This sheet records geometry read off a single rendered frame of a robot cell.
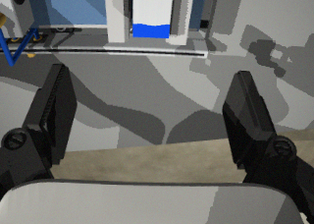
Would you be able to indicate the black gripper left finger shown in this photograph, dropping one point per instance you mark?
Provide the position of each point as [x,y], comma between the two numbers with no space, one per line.
[28,153]

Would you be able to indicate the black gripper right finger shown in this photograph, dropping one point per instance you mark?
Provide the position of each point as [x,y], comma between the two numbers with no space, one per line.
[256,147]

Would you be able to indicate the grey block with blue end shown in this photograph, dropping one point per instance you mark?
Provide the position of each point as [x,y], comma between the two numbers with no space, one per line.
[151,18]

